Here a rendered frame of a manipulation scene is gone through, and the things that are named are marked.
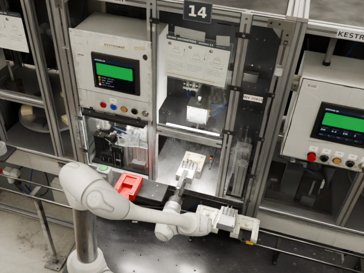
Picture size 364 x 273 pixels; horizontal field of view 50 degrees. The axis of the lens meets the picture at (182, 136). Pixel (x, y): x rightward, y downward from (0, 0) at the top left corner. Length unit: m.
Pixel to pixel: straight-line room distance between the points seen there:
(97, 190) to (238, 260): 1.13
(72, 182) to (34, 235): 1.83
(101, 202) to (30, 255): 1.87
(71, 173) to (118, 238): 0.88
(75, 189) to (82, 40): 0.76
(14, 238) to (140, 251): 1.36
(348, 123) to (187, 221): 0.85
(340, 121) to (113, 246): 1.43
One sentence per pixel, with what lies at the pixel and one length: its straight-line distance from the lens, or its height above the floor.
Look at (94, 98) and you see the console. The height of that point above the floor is 1.45.
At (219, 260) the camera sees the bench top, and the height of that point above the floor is 0.68.
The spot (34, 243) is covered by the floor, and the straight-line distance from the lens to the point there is 3.36.
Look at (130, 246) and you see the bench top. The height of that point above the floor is 0.68.
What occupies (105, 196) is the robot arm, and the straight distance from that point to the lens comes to 1.50.
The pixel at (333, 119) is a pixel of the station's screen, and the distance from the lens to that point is 1.85.
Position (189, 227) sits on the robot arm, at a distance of 1.90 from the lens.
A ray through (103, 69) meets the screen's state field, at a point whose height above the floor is 1.65.
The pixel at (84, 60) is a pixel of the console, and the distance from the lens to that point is 2.04.
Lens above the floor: 2.64
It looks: 40 degrees down
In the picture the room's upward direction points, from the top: 3 degrees clockwise
